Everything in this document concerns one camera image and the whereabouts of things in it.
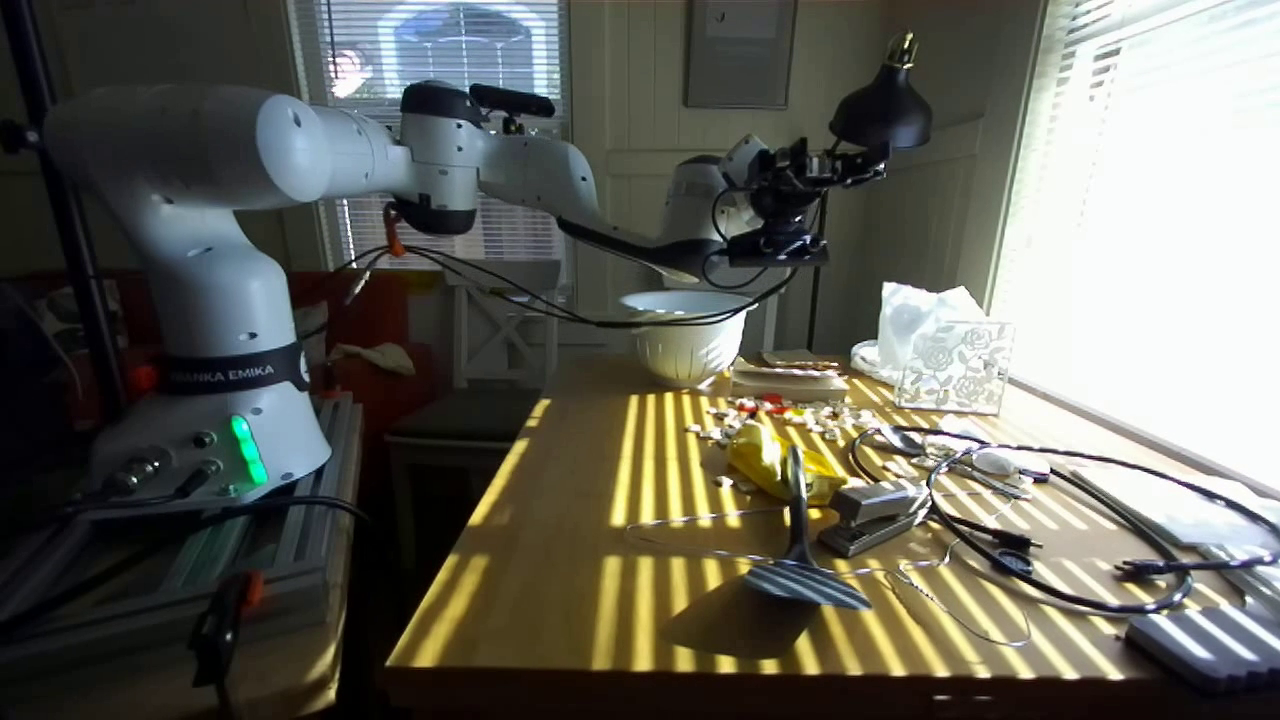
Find black desk lamp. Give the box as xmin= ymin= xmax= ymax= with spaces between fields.
xmin=795 ymin=29 xmax=936 ymax=359

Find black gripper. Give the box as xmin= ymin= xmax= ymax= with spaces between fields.
xmin=723 ymin=131 xmax=892 ymax=264

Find white ribbed bowl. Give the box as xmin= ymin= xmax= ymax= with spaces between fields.
xmin=615 ymin=289 xmax=750 ymax=391

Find red black clamp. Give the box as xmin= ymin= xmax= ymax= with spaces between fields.
xmin=189 ymin=570 xmax=268 ymax=697

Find black spatula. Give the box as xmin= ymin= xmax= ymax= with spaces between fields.
xmin=739 ymin=443 xmax=880 ymax=618

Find white charger adapter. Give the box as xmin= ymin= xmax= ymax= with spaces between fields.
xmin=930 ymin=433 xmax=1055 ymax=493

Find red wooden cabinet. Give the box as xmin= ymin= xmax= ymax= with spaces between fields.
xmin=286 ymin=264 xmax=454 ymax=437

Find crumpled white cloth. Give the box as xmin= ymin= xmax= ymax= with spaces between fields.
xmin=321 ymin=342 xmax=421 ymax=385

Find flat white cloth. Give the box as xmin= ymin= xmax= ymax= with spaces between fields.
xmin=1065 ymin=462 xmax=1280 ymax=571

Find black tripod pole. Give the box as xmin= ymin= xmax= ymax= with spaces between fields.
xmin=0 ymin=0 xmax=132 ymax=404

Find metal robot stand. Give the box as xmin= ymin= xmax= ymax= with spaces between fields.
xmin=0 ymin=395 xmax=371 ymax=720

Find grey wall frame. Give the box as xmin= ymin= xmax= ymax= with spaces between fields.
xmin=678 ymin=0 xmax=804 ymax=111

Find black base cable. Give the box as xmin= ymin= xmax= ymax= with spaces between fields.
xmin=0 ymin=488 xmax=367 ymax=633

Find brown paper pad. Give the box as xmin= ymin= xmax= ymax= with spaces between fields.
xmin=729 ymin=357 xmax=853 ymax=404

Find grey stapler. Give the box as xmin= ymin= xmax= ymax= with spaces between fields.
xmin=814 ymin=475 xmax=930 ymax=562

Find black power cable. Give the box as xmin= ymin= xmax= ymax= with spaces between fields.
xmin=922 ymin=433 xmax=1280 ymax=626

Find arched window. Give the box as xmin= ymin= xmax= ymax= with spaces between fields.
xmin=315 ymin=0 xmax=565 ymax=103

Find white window blind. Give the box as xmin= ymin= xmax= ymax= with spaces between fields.
xmin=991 ymin=0 xmax=1280 ymax=493

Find clear safety glasses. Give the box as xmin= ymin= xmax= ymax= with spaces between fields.
xmin=853 ymin=558 xmax=1036 ymax=659

